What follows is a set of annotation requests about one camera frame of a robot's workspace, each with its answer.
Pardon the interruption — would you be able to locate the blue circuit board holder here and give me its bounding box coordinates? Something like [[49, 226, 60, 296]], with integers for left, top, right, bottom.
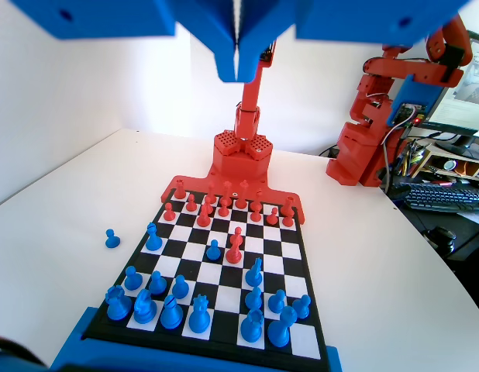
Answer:
[[385, 75, 446, 128]]

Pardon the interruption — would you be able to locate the red chess king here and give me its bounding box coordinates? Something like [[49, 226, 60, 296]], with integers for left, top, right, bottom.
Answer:
[[234, 179, 250, 209]]

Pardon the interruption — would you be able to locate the black computer keyboard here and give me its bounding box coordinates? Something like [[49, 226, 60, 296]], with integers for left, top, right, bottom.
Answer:
[[388, 181, 479, 215]]

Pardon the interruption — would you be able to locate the black computer mouse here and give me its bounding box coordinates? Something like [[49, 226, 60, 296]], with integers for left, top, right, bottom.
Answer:
[[420, 226, 458, 257]]

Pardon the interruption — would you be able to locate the black circuit module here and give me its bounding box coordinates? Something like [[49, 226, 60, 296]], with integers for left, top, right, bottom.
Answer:
[[259, 38, 280, 65]]

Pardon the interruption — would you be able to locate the black monitor stand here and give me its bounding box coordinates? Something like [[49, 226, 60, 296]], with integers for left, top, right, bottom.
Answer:
[[435, 129, 479, 156]]

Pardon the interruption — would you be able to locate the dark side desk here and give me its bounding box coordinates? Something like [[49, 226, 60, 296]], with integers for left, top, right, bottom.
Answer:
[[386, 181, 479, 326]]

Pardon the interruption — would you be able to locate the black and white chessboard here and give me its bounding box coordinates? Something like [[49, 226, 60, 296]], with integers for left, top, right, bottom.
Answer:
[[82, 185, 329, 361]]

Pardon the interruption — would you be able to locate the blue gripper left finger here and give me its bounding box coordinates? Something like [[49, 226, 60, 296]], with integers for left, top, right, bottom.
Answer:
[[164, 0, 237, 83]]

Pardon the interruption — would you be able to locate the blue chess bishop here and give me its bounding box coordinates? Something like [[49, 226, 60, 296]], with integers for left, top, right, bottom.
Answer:
[[160, 294, 183, 329], [145, 222, 164, 252]]

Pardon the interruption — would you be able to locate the blue chess queen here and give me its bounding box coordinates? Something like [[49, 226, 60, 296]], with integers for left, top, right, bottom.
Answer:
[[188, 294, 213, 334]]

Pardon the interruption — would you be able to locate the wooden desk organizer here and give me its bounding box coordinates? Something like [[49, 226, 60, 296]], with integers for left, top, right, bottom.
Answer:
[[412, 139, 479, 180]]

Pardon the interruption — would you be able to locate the green circuit board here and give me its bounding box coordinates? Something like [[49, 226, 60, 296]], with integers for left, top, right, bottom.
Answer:
[[394, 102, 429, 125]]

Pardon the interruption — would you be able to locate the blue chess king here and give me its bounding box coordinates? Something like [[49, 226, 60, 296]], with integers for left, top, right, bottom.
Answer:
[[267, 305, 298, 348]]

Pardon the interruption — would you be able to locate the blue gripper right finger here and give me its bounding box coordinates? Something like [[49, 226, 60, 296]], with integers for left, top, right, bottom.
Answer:
[[238, 0, 302, 84]]

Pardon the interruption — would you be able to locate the blue chess knight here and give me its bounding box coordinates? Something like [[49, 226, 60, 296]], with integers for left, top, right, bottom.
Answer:
[[244, 257, 264, 287], [133, 288, 158, 325]]

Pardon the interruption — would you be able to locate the red chess knight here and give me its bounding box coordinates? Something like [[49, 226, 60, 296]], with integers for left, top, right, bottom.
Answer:
[[195, 201, 212, 229], [225, 235, 243, 266]]

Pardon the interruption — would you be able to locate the computer monitor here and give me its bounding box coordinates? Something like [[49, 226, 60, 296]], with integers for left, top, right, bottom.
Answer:
[[427, 29, 479, 135]]

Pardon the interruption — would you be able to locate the blue chess rook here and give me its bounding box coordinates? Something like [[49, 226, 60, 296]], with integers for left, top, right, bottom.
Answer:
[[105, 284, 133, 322], [239, 309, 264, 344]]

